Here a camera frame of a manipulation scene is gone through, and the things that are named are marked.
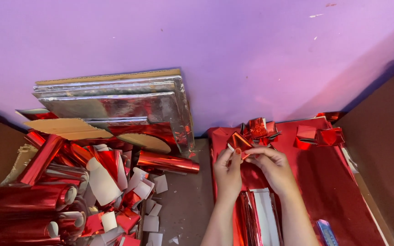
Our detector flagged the long red foil roll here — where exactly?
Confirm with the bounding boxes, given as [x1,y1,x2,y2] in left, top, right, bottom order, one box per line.
[0,184,78,213]

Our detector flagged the short red foil roll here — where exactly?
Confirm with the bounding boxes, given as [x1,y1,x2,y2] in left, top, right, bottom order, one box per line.
[137,150,200,174]

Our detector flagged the large red foil sheet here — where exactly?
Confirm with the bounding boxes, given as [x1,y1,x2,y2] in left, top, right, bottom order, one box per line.
[207,116,386,246]

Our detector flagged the thick red foil roll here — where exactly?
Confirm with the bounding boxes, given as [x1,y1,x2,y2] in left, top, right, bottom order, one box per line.
[0,211,86,244]

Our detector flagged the flat folded red foil square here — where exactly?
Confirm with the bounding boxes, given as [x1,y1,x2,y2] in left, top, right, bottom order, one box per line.
[293,125,318,150]

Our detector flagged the blue box cutter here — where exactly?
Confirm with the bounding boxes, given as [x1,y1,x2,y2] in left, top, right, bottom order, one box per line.
[315,219,340,246]

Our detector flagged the person's left hand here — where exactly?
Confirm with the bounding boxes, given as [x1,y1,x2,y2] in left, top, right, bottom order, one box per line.
[213,146,244,203]

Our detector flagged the slanted red foil roll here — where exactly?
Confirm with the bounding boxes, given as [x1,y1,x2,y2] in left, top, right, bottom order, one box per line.
[17,134,65,187]

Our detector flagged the stack of silver foil boards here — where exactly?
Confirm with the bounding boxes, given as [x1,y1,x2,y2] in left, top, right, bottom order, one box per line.
[32,69,196,158]

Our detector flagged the red foil covered board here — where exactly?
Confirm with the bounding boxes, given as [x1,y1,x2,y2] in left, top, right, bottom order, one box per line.
[15,108,60,121]

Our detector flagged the person's right hand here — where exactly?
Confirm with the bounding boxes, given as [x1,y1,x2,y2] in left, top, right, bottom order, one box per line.
[245,146,299,198]

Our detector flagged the small red foil scrap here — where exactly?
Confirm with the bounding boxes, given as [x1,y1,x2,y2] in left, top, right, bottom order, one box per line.
[316,112,342,122]

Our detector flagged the round cardboard disc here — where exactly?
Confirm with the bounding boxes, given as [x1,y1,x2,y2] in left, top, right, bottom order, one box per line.
[116,133,172,154]

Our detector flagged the red foil piece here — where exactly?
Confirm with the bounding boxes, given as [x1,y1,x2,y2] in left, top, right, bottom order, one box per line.
[227,131,254,160]

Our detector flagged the brown cardboard piece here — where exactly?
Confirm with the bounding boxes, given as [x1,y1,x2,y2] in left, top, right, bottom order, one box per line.
[23,118,114,141]

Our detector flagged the bundle of red foil strips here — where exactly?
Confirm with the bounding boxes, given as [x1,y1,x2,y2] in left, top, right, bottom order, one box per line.
[237,187,284,246]

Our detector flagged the crumpled folded red foil square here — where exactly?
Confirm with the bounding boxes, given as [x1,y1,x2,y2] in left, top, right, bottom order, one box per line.
[315,127,345,147]

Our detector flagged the heap of foil and paper scraps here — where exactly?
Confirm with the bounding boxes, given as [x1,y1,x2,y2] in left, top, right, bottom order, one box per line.
[0,129,156,246]

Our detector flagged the pile of folded foil bows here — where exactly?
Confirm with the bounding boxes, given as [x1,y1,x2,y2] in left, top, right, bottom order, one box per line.
[239,117,282,147]

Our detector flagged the scattered white paper scraps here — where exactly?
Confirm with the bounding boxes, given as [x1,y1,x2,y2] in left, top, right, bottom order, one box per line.
[142,174,180,246]

